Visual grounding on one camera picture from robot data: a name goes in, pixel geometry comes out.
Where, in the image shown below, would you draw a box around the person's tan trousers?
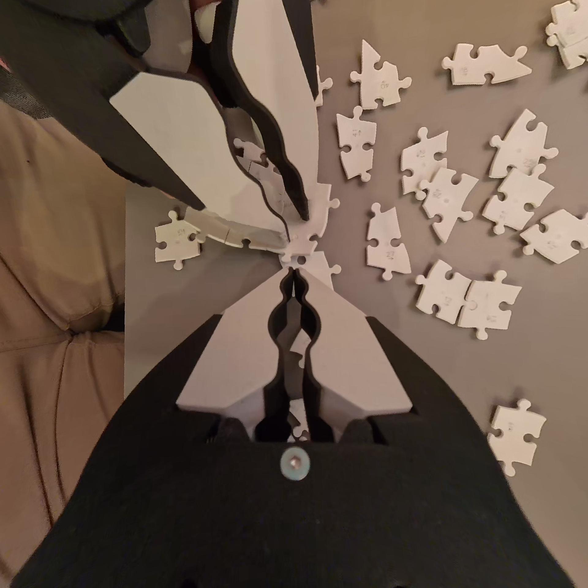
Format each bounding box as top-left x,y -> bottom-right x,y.
0,99 -> 127,575

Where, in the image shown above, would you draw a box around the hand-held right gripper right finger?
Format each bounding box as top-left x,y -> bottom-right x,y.
295,271 -> 413,442

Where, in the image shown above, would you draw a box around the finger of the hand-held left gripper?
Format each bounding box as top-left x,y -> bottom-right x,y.
109,70 -> 288,240
209,0 -> 320,221

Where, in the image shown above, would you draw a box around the joined puzzle ball section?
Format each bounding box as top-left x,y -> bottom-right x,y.
184,137 -> 341,282

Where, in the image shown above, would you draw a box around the white puzzle pieces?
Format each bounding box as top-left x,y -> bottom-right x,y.
155,0 -> 588,476

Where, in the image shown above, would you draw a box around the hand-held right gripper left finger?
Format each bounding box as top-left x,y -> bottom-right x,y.
175,269 -> 293,441

